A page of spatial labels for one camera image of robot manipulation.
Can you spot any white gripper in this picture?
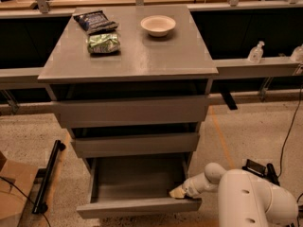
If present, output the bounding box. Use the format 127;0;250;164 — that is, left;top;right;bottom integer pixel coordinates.
169;175;205;199

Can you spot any grey bottom drawer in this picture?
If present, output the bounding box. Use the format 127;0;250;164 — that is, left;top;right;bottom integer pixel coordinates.
77;153;202;218

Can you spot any grey drawer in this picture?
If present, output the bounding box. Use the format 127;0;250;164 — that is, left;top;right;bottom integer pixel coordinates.
52;96;209;128
72;132;200;158
77;153;202;218

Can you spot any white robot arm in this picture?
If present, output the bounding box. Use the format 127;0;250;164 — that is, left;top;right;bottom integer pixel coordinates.
169;163;299;227

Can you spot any grey middle drawer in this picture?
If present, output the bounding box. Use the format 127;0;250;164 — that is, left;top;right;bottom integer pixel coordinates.
72;132;200;158

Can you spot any grey drawer cabinet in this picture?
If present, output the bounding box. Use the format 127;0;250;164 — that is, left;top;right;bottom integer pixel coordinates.
37;5;219;175

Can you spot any grey top drawer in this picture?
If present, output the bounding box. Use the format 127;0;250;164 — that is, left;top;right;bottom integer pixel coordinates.
52;96;209;128

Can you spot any black stand right floor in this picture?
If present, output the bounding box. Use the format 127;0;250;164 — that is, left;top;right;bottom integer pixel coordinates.
242;159;280;185

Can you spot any black bar left floor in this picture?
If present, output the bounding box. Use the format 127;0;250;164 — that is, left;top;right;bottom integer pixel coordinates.
32;140;65;215

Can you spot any cardboard box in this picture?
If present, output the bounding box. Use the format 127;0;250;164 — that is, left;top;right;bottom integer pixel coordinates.
0;151;38;227

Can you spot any white bowl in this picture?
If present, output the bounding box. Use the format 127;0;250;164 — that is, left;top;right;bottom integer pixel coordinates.
140;15;176;37

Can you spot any green chip bag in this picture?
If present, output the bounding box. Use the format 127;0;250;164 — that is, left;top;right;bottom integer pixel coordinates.
87;33;120;54

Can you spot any blue chip bag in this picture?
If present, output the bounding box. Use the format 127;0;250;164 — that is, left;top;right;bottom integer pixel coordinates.
73;10;119;34

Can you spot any grey metal rail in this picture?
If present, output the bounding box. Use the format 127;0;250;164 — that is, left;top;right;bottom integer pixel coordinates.
0;57;299;90

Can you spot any black cable left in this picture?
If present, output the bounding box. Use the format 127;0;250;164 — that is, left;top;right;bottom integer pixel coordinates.
0;176;51;227

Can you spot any black cable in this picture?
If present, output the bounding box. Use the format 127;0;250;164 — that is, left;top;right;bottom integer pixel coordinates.
277;79;303;227
0;176;51;227

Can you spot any black cable right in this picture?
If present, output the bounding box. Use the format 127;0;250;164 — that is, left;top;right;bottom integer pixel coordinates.
277;79;303;227

